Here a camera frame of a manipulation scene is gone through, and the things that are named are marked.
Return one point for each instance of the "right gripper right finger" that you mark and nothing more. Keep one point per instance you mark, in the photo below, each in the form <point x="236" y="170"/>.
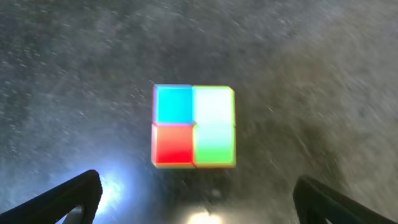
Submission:
<point x="329" y="205"/>

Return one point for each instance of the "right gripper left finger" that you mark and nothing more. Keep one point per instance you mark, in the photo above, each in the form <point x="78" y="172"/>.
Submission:
<point x="46" y="205"/>

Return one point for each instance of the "many-coloured puzzle cube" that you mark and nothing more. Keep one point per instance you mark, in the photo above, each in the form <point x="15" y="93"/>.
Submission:
<point x="192" y="127"/>

